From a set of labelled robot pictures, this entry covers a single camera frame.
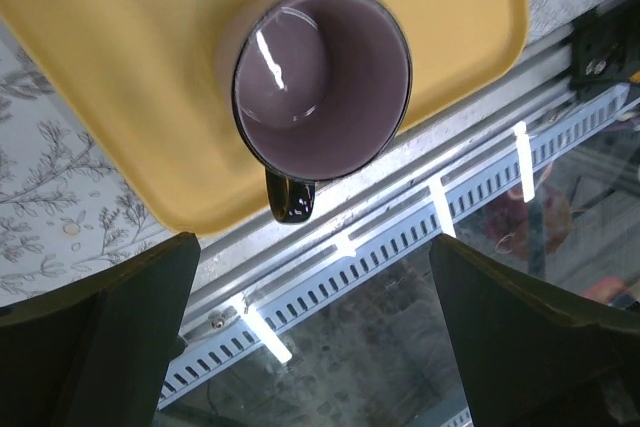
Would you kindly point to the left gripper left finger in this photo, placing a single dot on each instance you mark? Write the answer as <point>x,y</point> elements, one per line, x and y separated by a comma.
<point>95,352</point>

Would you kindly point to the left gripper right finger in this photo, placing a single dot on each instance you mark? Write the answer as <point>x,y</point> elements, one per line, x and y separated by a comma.
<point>530,353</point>

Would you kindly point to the purple ceramic mug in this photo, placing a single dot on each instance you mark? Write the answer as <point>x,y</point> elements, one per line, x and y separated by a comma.
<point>316,88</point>

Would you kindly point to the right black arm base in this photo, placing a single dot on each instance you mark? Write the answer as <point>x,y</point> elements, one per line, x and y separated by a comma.
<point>605,51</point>

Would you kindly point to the yellow plastic tray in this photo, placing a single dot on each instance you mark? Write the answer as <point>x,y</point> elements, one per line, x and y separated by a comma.
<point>139,76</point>

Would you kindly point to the aluminium front rail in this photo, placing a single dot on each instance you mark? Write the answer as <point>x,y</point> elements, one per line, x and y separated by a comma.
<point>337,321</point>

